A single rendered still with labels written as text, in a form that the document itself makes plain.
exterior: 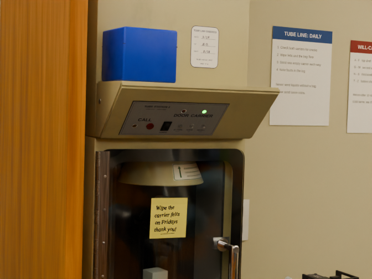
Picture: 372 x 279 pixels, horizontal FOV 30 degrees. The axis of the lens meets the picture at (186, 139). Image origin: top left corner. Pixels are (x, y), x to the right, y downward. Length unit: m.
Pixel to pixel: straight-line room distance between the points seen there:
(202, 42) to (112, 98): 0.26
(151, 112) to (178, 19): 0.21
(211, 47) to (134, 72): 0.24
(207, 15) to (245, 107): 0.20
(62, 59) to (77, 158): 0.17
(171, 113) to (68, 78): 0.20
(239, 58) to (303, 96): 0.65
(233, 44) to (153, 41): 0.25
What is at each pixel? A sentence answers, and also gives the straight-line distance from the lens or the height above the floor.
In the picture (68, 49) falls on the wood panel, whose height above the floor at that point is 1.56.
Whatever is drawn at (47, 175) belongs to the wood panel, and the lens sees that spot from 1.25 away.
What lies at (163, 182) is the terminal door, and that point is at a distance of 1.30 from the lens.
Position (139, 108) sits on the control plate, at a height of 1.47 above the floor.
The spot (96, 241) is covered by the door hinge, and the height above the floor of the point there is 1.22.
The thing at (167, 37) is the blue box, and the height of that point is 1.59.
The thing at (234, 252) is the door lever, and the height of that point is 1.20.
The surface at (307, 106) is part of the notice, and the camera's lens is 2.03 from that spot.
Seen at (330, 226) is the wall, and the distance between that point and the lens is 2.12.
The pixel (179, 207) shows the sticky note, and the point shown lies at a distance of 1.32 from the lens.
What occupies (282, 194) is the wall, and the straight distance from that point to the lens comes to 2.00.
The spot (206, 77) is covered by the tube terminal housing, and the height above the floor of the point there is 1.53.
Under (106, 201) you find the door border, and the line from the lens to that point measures 1.26.
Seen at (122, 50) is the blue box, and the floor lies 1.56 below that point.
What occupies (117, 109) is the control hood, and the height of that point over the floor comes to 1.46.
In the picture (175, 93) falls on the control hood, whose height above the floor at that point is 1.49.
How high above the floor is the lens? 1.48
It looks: 3 degrees down
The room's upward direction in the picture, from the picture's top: 2 degrees clockwise
